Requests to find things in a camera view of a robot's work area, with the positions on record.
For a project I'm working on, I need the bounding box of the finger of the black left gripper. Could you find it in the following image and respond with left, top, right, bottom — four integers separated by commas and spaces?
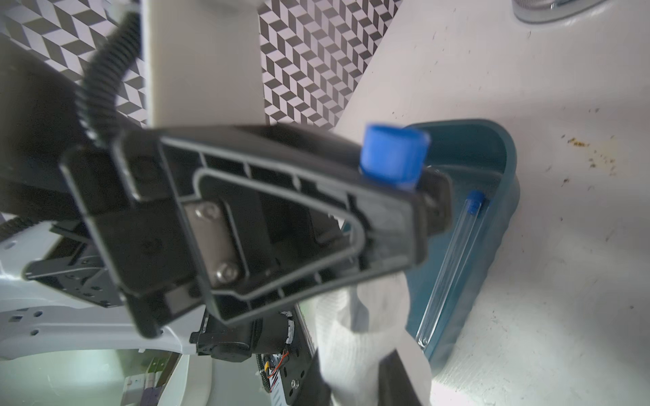
60, 125, 452, 338

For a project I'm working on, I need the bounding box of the blue capped test tube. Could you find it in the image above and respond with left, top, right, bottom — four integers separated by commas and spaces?
416, 189, 485, 349
360, 124, 431, 190

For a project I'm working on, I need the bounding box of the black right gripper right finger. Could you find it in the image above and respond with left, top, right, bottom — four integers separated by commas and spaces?
378, 350, 421, 406

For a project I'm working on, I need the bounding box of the teal plastic water tub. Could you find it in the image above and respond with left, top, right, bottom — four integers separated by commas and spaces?
406, 119, 520, 375

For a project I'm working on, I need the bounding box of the chrome glass rack stand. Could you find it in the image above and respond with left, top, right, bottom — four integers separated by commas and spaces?
511, 0, 604, 24

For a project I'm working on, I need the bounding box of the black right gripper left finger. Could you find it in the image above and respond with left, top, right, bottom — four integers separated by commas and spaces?
293, 352, 332, 406

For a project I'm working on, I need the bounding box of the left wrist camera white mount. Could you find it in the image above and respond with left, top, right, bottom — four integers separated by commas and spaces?
142, 0, 265, 128

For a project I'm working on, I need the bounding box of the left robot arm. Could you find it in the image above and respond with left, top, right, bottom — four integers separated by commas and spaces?
1, 39, 451, 362

